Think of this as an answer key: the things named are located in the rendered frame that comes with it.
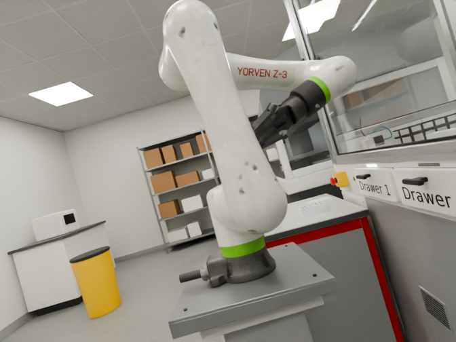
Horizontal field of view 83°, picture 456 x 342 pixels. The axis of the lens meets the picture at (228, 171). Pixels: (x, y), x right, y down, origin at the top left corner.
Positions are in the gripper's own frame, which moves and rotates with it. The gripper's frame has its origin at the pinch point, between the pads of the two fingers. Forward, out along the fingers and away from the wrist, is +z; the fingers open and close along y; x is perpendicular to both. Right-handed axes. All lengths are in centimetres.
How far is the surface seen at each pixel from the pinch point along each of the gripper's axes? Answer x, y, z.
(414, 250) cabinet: 34, -50, -25
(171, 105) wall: -442, -180, -17
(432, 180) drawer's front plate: 32.7, -16.5, -29.3
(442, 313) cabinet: 49, -58, -18
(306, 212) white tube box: -8, -63, -14
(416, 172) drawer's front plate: 28.0, -18.8, -30.9
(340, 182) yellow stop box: -9, -64, -36
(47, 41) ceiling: -276, 24, 55
